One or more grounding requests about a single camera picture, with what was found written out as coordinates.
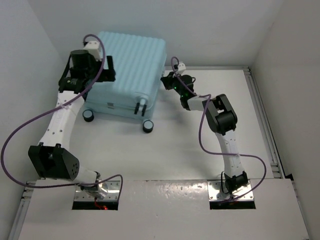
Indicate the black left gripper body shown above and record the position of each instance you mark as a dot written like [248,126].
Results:
[95,66]

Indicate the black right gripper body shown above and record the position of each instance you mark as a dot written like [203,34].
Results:
[173,82]

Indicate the light blue suitcase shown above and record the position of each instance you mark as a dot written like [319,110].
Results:
[139,64]

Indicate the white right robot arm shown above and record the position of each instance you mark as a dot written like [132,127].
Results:
[222,121]

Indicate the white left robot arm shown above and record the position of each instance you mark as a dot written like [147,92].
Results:
[51,158]

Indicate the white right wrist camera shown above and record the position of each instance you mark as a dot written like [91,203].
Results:
[180,68]

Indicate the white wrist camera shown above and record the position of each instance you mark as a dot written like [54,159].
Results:
[180,68]
[93,47]

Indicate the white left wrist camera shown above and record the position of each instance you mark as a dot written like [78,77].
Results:
[93,47]

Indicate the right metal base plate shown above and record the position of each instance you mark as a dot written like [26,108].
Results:
[215,193]

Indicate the metal base plate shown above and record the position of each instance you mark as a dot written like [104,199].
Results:
[103,192]
[215,193]

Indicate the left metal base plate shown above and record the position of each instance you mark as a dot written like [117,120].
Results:
[103,192]

